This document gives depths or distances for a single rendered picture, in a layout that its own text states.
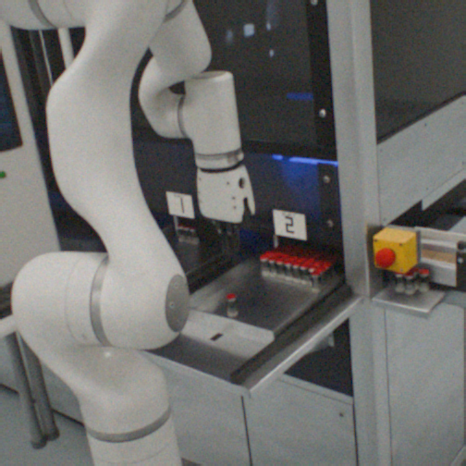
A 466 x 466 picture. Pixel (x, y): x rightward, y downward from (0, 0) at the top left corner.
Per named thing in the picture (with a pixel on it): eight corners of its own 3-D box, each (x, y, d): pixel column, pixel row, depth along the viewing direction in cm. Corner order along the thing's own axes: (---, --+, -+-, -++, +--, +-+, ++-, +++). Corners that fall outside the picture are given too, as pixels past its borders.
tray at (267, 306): (269, 257, 184) (267, 244, 183) (361, 276, 168) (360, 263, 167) (177, 318, 160) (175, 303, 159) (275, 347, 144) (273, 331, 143)
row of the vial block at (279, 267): (265, 271, 177) (263, 253, 175) (329, 285, 166) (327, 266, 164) (260, 275, 175) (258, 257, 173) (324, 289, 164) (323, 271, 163)
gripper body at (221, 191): (254, 155, 132) (261, 214, 136) (211, 151, 138) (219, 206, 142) (227, 168, 126) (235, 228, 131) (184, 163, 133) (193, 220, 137)
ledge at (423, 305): (402, 279, 169) (401, 272, 168) (456, 291, 161) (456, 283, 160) (372, 306, 159) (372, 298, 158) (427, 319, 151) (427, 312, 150)
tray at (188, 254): (173, 236, 205) (171, 224, 204) (246, 251, 189) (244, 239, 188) (79, 286, 181) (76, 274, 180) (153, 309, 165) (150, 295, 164)
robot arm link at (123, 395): (149, 447, 94) (116, 280, 85) (27, 431, 100) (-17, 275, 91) (184, 392, 105) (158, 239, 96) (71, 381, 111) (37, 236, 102)
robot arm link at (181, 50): (79, 26, 109) (155, 150, 134) (178, 18, 104) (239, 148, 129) (97, -16, 114) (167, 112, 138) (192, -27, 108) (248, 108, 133)
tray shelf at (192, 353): (162, 239, 209) (160, 233, 208) (381, 288, 166) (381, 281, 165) (21, 313, 175) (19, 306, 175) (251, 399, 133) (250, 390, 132)
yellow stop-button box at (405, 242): (390, 254, 159) (389, 224, 156) (421, 260, 155) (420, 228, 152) (373, 268, 154) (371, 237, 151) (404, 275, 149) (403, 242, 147)
